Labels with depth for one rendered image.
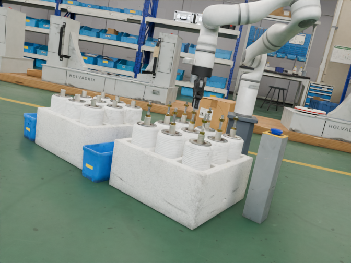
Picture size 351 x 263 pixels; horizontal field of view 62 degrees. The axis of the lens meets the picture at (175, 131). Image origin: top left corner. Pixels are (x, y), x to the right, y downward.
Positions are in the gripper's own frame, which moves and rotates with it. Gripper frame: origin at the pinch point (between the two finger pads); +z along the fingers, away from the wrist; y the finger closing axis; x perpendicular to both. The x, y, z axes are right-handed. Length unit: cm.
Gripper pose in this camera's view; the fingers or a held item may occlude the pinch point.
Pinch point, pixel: (195, 105)
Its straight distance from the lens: 109.0
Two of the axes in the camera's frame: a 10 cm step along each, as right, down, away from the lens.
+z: -1.7, 9.6, 2.1
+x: -9.8, -1.7, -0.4
